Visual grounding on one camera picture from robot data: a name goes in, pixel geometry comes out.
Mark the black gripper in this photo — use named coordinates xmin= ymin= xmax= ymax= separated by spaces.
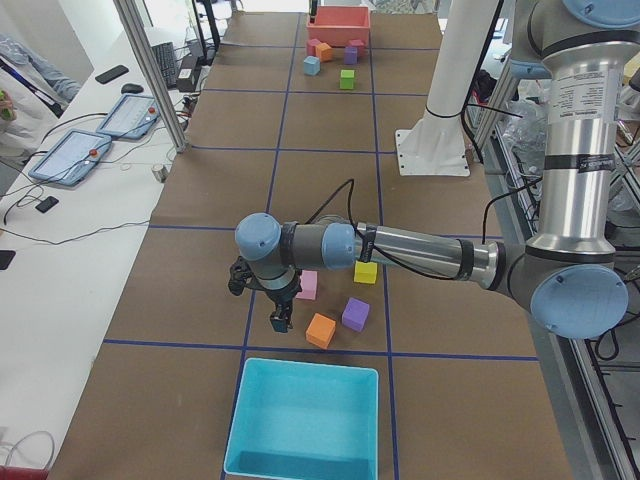
xmin=228 ymin=256 xmax=302 ymax=332

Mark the light blue block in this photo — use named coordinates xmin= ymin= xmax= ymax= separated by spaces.
xmin=303 ymin=56 xmax=321 ymax=76

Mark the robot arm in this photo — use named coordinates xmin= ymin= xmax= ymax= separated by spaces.
xmin=228 ymin=1 xmax=639 ymax=339

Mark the orange foam block near cyan bin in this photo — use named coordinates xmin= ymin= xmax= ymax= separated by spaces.
xmin=305 ymin=313 xmax=336 ymax=349

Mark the light pink foam block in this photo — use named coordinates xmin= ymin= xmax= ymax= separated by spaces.
xmin=296 ymin=270 xmax=318 ymax=301

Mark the purple foam block near cyan bin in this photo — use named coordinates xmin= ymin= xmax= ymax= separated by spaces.
xmin=341 ymin=297 xmax=370 ymax=332

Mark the yellow foam block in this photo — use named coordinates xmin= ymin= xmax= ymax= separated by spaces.
xmin=353 ymin=261 xmax=378 ymax=285

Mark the cyan plastic bin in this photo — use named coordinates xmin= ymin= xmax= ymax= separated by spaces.
xmin=223 ymin=358 xmax=379 ymax=479

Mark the white pillar with base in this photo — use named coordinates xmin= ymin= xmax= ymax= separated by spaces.
xmin=395 ymin=0 xmax=502 ymax=177

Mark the teach pendant far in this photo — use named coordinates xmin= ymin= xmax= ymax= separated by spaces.
xmin=96 ymin=94 xmax=159 ymax=140

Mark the teach pendant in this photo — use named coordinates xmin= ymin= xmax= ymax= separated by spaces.
xmin=96 ymin=94 xmax=159 ymax=140
xmin=28 ymin=129 xmax=112 ymax=187

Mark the green foam block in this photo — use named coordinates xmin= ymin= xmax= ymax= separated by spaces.
xmin=339 ymin=69 xmax=356 ymax=91

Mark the small black phone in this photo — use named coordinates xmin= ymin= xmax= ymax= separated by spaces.
xmin=35 ymin=196 xmax=59 ymax=213

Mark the teach pendant near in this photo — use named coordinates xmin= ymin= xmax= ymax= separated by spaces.
xmin=28 ymin=129 xmax=112 ymax=187

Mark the orange foam block near red bin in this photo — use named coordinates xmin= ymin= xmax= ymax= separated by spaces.
xmin=315 ymin=42 xmax=333 ymax=63

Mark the computer mouse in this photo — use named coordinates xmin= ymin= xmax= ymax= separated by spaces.
xmin=121 ymin=83 xmax=144 ymax=94

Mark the purple foam block near red bin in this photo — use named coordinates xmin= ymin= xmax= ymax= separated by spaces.
xmin=343 ymin=46 xmax=359 ymax=65

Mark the magenta foam block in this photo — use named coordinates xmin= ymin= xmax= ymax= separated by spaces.
xmin=306 ymin=38 xmax=321 ymax=56

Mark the black keyboard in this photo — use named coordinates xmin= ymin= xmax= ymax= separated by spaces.
xmin=151 ymin=42 xmax=178 ymax=89

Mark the black smartphone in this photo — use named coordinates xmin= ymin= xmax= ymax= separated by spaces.
xmin=95 ymin=65 xmax=129 ymax=85

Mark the red plastic bin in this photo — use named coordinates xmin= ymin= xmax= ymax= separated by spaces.
xmin=306 ymin=6 xmax=370 ymax=47

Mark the person in white shirt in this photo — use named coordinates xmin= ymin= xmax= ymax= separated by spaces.
xmin=1 ymin=34 xmax=81 ymax=163

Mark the aluminium frame post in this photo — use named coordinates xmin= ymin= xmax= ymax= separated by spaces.
xmin=113 ymin=0 xmax=187 ymax=154

